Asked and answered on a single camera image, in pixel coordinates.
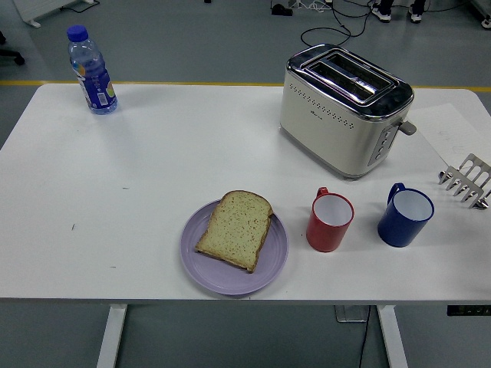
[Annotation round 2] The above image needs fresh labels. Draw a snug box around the red mug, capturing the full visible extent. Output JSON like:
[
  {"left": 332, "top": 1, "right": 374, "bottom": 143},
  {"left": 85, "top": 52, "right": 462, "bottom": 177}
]
[{"left": 305, "top": 186, "right": 355, "bottom": 253}]

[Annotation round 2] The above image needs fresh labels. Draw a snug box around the white paper sheet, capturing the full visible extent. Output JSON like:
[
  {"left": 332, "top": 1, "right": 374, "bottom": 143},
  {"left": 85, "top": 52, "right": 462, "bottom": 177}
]
[{"left": 408, "top": 102, "right": 491, "bottom": 169}]

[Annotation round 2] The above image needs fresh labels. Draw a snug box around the metal toast rack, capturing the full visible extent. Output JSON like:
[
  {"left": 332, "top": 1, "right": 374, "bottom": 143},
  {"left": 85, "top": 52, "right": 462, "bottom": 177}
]
[{"left": 438, "top": 153, "right": 491, "bottom": 211}]

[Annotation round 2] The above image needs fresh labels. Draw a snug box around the slice of bread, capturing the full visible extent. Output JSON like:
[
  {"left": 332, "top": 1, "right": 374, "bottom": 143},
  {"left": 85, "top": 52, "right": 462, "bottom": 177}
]
[{"left": 194, "top": 190, "right": 274, "bottom": 274}]

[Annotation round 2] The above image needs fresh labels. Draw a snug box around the black table control panel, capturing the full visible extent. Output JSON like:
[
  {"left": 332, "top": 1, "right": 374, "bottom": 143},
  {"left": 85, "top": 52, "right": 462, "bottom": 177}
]
[{"left": 447, "top": 305, "right": 491, "bottom": 317}]

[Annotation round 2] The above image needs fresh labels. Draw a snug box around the black cable under table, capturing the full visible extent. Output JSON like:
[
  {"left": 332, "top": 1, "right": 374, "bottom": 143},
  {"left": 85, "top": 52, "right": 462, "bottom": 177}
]
[{"left": 357, "top": 306, "right": 372, "bottom": 368}]

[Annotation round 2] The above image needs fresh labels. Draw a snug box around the white stand base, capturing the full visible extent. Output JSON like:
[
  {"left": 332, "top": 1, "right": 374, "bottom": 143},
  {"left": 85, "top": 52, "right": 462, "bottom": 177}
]
[{"left": 12, "top": 0, "right": 101, "bottom": 28}]

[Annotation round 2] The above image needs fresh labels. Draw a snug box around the person's shoe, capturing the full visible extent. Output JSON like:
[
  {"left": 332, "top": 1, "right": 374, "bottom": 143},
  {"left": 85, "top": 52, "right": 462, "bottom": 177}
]
[
  {"left": 371, "top": 0, "right": 392, "bottom": 23},
  {"left": 407, "top": 0, "right": 426, "bottom": 23}
]

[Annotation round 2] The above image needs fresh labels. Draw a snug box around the cream and chrome toaster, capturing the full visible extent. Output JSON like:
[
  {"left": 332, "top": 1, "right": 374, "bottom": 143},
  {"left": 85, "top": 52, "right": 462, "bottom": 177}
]
[{"left": 278, "top": 43, "right": 418, "bottom": 181}]

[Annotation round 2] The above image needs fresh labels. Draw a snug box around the white cable bundle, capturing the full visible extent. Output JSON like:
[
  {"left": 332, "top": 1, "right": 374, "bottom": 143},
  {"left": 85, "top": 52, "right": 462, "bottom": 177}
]
[{"left": 294, "top": 0, "right": 333, "bottom": 12}]

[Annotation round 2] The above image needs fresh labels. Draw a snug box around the clear water bottle blue cap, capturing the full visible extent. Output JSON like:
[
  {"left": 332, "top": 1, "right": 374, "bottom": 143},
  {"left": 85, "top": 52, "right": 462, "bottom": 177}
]
[{"left": 66, "top": 25, "right": 119, "bottom": 116}]

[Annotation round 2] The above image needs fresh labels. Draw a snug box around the blue mug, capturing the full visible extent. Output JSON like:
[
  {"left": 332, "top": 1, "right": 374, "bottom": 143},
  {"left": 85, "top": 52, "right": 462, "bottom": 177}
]
[{"left": 377, "top": 182, "right": 436, "bottom": 248}]

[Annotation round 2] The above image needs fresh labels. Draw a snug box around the white table leg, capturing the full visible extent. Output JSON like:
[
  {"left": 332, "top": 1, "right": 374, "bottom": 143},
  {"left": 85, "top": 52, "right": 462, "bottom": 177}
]
[
  {"left": 375, "top": 305, "right": 409, "bottom": 368},
  {"left": 95, "top": 304, "right": 128, "bottom": 368}
]

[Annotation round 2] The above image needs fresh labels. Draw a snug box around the black office chair base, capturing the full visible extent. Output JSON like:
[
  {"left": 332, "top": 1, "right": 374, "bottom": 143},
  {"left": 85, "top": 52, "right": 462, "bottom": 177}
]
[{"left": 0, "top": 30, "right": 26, "bottom": 67}]

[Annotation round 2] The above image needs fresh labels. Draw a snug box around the grey box under table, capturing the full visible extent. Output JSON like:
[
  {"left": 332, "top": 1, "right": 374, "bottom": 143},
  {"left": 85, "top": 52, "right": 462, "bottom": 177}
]
[{"left": 333, "top": 305, "right": 371, "bottom": 324}]

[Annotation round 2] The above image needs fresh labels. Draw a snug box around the black toaster power cord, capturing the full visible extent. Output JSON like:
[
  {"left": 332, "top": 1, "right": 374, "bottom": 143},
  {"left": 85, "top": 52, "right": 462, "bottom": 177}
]
[{"left": 300, "top": 0, "right": 371, "bottom": 49}]

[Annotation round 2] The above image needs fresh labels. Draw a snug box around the purple plate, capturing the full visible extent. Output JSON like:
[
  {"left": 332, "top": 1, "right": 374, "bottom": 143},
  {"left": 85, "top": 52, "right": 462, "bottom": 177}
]
[{"left": 180, "top": 199, "right": 290, "bottom": 296}]

